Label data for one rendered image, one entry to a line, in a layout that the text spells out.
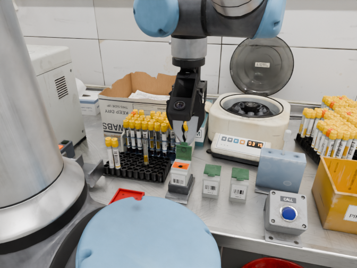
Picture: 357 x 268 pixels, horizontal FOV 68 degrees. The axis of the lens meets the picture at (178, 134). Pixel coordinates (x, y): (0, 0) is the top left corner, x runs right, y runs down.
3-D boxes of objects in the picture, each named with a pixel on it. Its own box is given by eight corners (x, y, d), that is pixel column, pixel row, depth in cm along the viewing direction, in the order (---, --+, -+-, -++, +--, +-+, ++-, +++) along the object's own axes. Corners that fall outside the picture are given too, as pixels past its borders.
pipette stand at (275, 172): (254, 192, 66) (260, 158, 61) (256, 175, 72) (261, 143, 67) (297, 200, 63) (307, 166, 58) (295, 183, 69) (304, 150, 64)
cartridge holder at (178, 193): (164, 200, 63) (164, 189, 62) (175, 177, 71) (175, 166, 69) (186, 204, 62) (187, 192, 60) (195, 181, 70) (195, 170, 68)
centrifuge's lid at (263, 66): (233, 28, 90) (237, 28, 97) (224, 100, 100) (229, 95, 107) (301, 31, 83) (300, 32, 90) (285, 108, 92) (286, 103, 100)
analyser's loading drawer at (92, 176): (20, 175, 68) (14, 159, 66) (37, 161, 74) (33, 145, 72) (92, 187, 64) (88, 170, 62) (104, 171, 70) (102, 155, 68)
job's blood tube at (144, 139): (143, 170, 73) (141, 139, 68) (145, 168, 74) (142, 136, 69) (147, 171, 73) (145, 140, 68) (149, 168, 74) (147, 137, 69)
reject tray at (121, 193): (107, 209, 61) (106, 206, 60) (119, 190, 67) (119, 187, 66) (134, 214, 59) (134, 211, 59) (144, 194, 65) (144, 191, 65)
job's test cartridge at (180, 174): (170, 190, 64) (169, 169, 61) (175, 178, 68) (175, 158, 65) (186, 193, 63) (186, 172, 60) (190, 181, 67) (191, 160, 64)
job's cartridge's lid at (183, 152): (176, 141, 63) (176, 141, 64) (175, 159, 65) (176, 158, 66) (192, 143, 62) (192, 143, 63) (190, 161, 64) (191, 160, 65)
